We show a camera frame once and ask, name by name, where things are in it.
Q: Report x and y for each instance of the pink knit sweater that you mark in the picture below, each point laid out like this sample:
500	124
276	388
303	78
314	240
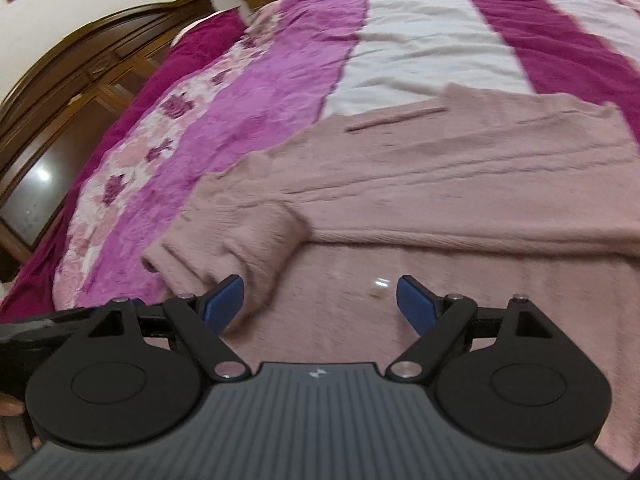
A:
450	170

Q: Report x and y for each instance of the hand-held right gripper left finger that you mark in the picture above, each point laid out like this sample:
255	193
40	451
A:
226	301

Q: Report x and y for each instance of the dark wooden headboard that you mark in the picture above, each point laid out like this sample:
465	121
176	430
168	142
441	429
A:
75	65

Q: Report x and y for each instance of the person's left hand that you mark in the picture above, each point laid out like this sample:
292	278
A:
11	406

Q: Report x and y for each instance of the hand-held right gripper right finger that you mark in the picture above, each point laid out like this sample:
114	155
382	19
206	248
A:
415	305

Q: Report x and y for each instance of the pink white striped blanket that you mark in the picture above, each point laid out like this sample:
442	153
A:
425	35

